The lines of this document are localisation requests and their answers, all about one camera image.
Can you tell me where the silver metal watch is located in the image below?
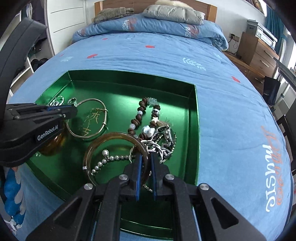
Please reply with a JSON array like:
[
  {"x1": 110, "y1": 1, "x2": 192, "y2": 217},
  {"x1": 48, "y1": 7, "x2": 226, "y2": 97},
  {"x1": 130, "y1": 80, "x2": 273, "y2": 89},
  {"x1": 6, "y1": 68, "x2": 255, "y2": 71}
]
[{"x1": 140, "y1": 125, "x2": 177, "y2": 164}]

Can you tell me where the brown bead bracelet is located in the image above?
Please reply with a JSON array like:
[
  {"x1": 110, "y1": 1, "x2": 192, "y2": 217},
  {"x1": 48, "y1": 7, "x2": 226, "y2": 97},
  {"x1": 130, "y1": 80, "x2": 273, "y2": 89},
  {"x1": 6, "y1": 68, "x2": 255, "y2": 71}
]
[{"x1": 127, "y1": 97, "x2": 171, "y2": 141}]

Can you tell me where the amber resin bangle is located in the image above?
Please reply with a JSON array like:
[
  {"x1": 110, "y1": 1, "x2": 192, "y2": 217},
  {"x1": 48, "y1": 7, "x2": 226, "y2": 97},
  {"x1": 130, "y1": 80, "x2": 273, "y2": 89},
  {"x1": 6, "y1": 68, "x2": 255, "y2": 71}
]
[{"x1": 39, "y1": 129, "x2": 67, "y2": 156}]

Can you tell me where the pearl silver bead necklace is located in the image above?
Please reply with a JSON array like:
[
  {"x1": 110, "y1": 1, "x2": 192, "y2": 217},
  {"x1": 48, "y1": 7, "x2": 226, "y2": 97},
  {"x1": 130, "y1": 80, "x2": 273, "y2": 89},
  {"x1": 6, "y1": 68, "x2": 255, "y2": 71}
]
[{"x1": 90, "y1": 149, "x2": 154, "y2": 193}]

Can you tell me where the small twisted silver hoop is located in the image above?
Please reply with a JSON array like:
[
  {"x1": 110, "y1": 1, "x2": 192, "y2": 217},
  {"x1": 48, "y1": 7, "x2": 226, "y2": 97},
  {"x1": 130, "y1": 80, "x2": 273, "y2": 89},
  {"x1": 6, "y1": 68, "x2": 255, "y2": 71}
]
[{"x1": 49, "y1": 95, "x2": 64, "y2": 106}]

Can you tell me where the dark brown jade bangle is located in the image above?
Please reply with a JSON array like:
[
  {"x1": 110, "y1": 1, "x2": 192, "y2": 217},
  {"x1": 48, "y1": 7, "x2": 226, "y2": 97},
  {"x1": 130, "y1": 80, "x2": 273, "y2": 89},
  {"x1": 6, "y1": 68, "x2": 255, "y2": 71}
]
[{"x1": 82, "y1": 132, "x2": 150, "y2": 186}]

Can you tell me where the plain silver bangle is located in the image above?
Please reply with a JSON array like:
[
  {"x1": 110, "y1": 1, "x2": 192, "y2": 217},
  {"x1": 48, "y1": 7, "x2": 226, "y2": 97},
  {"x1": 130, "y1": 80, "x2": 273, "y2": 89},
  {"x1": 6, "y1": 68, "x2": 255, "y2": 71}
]
[{"x1": 65, "y1": 97, "x2": 108, "y2": 140}]

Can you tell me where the green jewelry tray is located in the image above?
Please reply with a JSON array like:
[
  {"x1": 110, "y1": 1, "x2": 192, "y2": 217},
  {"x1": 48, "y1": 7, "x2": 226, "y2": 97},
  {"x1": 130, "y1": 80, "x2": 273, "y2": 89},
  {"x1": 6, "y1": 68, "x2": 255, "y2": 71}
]
[{"x1": 25, "y1": 69, "x2": 200, "y2": 240}]

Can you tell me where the blue white gloved hand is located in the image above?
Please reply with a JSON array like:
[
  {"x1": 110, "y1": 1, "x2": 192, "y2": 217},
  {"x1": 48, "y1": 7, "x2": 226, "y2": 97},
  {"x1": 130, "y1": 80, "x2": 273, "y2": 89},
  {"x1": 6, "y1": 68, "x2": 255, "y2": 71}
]
[{"x1": 1, "y1": 167, "x2": 27, "y2": 235}]

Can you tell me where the blue dinosaur bedspread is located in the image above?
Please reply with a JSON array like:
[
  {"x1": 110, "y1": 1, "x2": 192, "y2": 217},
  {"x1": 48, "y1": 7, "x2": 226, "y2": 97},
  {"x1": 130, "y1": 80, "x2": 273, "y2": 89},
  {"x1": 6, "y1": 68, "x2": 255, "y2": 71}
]
[{"x1": 11, "y1": 32, "x2": 293, "y2": 240}]

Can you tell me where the white open wardrobe shelf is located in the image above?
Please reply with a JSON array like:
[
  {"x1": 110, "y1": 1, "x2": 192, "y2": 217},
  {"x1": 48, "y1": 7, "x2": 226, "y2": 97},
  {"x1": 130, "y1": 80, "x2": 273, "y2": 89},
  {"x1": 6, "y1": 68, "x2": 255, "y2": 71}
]
[{"x1": 6, "y1": 0, "x2": 56, "y2": 98}]

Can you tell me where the folded blue duvet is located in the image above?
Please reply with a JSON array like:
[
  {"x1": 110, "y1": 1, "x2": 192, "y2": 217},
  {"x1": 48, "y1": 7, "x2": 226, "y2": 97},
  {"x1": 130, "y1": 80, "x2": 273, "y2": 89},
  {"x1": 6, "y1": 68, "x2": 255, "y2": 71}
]
[{"x1": 72, "y1": 14, "x2": 229, "y2": 51}]

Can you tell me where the wooden drawer chest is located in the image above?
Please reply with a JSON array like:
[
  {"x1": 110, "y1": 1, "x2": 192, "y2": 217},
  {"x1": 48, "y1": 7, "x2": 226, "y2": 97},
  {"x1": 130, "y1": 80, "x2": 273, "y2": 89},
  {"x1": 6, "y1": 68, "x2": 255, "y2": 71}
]
[{"x1": 224, "y1": 32, "x2": 279, "y2": 94}]

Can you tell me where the grey puffer jacket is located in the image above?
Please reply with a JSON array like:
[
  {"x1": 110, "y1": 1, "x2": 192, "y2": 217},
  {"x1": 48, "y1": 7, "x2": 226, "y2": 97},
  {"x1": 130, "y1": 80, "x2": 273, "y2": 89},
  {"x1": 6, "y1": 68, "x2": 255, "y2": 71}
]
[{"x1": 142, "y1": 4, "x2": 205, "y2": 25}]

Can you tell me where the grey brown plush garment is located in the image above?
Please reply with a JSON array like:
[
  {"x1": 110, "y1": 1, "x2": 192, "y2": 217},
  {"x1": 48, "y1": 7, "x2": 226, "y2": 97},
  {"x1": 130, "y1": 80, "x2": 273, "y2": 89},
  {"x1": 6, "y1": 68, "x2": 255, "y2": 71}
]
[{"x1": 93, "y1": 7, "x2": 134, "y2": 24}]

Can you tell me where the cream fur cushion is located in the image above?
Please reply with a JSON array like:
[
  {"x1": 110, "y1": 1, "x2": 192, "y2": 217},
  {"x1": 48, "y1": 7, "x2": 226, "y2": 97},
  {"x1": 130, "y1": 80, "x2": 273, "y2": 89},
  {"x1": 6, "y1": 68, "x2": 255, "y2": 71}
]
[{"x1": 154, "y1": 0, "x2": 193, "y2": 9}]

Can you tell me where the wooden headboard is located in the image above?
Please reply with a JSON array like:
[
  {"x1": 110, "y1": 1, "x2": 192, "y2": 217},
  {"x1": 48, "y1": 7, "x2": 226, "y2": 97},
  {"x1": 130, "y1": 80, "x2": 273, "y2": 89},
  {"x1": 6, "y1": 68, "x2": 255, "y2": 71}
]
[{"x1": 94, "y1": 0, "x2": 218, "y2": 23}]

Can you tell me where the white grey printer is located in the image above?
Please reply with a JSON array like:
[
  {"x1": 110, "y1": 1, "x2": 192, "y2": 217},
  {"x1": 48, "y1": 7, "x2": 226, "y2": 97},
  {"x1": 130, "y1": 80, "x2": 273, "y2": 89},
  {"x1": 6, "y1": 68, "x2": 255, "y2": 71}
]
[{"x1": 245, "y1": 20, "x2": 278, "y2": 50}]

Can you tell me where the teal curtain right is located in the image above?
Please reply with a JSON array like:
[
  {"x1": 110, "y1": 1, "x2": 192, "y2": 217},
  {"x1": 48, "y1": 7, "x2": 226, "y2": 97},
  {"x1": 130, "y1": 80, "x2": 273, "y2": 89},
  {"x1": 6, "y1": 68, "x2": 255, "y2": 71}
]
[{"x1": 266, "y1": 5, "x2": 287, "y2": 54}]

